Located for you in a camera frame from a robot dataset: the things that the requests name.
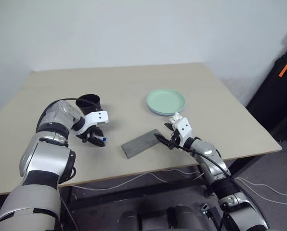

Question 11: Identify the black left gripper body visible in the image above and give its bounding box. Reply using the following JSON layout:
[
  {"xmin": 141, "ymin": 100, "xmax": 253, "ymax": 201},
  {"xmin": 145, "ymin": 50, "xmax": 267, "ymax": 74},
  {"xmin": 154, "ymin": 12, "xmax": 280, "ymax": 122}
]
[{"xmin": 76, "ymin": 125, "xmax": 96, "ymax": 143}]

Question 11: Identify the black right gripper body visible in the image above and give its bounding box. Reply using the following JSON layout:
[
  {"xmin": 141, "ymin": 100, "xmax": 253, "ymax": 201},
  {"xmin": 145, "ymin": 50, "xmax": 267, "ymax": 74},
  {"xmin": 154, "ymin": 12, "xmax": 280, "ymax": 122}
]
[{"xmin": 169, "ymin": 128, "xmax": 183, "ymax": 149}]

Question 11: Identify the white tissue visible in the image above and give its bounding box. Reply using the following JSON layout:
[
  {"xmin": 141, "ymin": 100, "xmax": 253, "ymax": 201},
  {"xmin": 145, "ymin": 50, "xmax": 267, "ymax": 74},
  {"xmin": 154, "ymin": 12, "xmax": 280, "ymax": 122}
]
[{"xmin": 169, "ymin": 112, "xmax": 184, "ymax": 125}]

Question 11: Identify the grey glasses case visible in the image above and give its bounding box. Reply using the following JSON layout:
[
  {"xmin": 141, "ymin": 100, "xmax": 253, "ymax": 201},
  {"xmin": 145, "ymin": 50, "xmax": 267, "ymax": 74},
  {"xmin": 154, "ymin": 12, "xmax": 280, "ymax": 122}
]
[{"xmin": 121, "ymin": 128, "xmax": 161, "ymax": 159}]

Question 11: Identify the green plastic plate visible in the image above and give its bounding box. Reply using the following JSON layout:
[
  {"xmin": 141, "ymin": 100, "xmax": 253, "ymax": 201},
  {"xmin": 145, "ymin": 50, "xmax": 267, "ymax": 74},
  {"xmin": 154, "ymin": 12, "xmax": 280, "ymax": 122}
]
[{"xmin": 146, "ymin": 89, "xmax": 185, "ymax": 114}]

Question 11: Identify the blue plastic plate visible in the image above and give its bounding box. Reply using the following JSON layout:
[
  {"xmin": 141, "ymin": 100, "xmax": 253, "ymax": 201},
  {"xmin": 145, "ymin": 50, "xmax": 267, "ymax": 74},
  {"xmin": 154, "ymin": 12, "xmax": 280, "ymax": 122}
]
[{"xmin": 147, "ymin": 103, "xmax": 184, "ymax": 117}]

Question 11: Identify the large black bag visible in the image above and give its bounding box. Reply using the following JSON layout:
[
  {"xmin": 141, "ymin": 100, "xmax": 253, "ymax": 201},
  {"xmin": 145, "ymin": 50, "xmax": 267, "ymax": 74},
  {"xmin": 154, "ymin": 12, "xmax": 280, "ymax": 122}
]
[{"xmin": 246, "ymin": 54, "xmax": 287, "ymax": 142}]

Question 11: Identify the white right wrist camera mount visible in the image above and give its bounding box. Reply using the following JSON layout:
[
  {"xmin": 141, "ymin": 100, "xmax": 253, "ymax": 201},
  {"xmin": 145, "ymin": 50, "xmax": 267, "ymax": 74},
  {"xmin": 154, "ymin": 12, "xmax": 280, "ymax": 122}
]
[{"xmin": 173, "ymin": 117, "xmax": 193, "ymax": 140}]

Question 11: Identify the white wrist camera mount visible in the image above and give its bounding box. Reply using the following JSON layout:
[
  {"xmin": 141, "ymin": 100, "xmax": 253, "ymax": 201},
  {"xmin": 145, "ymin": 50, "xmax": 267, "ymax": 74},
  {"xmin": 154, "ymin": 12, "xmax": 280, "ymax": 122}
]
[
  {"xmin": 78, "ymin": 110, "xmax": 109, "ymax": 134},
  {"xmin": 173, "ymin": 117, "xmax": 193, "ymax": 140}
]

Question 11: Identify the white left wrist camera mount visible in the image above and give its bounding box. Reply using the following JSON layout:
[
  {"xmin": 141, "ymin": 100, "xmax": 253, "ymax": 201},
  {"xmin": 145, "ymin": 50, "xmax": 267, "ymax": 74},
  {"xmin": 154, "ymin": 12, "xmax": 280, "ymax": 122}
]
[{"xmin": 78, "ymin": 110, "xmax": 109, "ymax": 134}]

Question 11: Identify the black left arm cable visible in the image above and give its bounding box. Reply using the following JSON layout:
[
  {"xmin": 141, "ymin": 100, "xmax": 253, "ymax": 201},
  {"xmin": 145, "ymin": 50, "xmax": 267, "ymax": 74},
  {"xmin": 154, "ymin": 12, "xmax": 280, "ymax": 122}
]
[{"xmin": 40, "ymin": 97, "xmax": 99, "ymax": 116}]

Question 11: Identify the white cable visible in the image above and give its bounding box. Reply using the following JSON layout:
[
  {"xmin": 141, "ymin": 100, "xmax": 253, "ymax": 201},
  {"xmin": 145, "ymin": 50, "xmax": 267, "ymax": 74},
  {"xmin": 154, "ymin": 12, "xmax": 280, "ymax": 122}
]
[
  {"xmin": 70, "ymin": 168, "xmax": 203, "ymax": 191},
  {"xmin": 236, "ymin": 177, "xmax": 287, "ymax": 208}
]

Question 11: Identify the black metal table frame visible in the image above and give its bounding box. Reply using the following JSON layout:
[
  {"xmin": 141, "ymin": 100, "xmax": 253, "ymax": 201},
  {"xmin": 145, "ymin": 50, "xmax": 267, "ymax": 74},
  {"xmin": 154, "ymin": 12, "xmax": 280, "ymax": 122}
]
[{"xmin": 58, "ymin": 155, "xmax": 257, "ymax": 211}]

